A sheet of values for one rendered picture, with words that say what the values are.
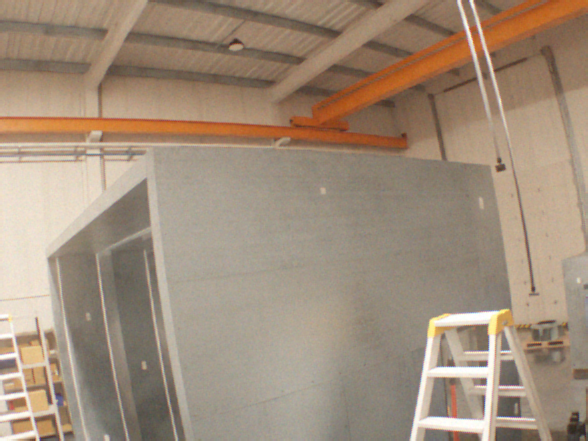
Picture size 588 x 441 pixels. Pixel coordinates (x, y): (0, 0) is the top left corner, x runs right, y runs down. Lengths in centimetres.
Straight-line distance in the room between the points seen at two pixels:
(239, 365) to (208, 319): 24
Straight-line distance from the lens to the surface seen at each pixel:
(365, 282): 251
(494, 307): 354
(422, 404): 220
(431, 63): 1116
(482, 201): 356
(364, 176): 262
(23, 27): 1009
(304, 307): 225
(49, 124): 1054
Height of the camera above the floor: 263
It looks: 4 degrees up
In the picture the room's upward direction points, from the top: 8 degrees counter-clockwise
